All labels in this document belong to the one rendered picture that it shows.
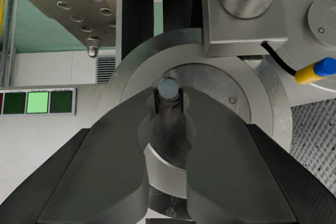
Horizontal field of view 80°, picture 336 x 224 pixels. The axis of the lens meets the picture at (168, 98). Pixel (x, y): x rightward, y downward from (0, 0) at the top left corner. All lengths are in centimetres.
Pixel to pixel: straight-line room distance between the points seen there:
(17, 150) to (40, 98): 14
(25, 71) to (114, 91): 358
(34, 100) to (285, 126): 55
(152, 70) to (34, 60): 357
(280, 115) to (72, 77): 321
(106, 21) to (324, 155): 44
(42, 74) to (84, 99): 304
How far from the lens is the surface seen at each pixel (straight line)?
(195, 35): 17
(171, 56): 16
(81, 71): 327
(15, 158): 63
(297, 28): 21
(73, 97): 55
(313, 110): 35
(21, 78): 374
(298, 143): 39
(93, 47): 55
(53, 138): 57
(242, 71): 16
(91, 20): 48
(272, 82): 18
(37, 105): 59
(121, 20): 19
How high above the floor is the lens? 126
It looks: 9 degrees down
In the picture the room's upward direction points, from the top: 179 degrees clockwise
